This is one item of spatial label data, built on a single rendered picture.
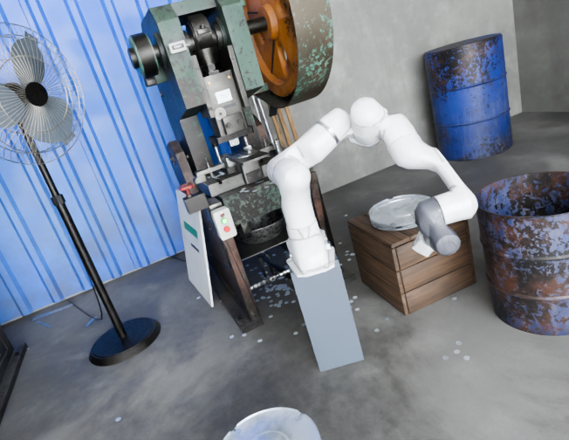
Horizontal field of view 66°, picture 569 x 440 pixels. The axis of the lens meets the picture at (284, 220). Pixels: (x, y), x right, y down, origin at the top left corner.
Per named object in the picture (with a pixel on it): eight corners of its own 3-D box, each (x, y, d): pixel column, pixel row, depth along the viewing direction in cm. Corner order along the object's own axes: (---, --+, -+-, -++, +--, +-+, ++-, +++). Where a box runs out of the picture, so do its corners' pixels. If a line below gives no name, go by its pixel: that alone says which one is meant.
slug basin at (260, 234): (303, 230, 229) (298, 213, 226) (243, 256, 219) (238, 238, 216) (278, 216, 260) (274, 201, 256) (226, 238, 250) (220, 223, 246)
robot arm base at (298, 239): (343, 266, 151) (333, 230, 146) (291, 281, 151) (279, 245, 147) (331, 242, 172) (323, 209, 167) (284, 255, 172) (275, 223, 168)
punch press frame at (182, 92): (325, 257, 228) (249, -25, 183) (250, 292, 216) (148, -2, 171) (270, 223, 299) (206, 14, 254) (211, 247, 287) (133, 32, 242)
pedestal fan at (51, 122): (193, 329, 229) (59, 3, 176) (97, 383, 207) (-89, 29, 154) (135, 268, 335) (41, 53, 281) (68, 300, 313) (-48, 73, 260)
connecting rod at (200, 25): (234, 85, 206) (210, 6, 194) (209, 92, 202) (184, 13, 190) (222, 86, 224) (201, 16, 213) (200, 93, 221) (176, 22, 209)
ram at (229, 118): (251, 127, 211) (233, 65, 201) (222, 137, 207) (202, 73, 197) (241, 127, 226) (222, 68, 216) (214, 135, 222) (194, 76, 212)
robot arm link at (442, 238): (438, 190, 140) (407, 201, 142) (451, 198, 128) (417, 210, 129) (453, 242, 144) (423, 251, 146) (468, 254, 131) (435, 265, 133)
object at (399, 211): (385, 200, 212) (385, 198, 212) (446, 197, 195) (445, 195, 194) (359, 226, 191) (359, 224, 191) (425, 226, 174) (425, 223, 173)
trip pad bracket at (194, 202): (218, 230, 202) (204, 189, 195) (198, 237, 199) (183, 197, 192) (215, 226, 207) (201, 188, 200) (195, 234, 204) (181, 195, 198)
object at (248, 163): (277, 179, 203) (270, 151, 199) (250, 189, 199) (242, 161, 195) (259, 173, 226) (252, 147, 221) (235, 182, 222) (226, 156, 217)
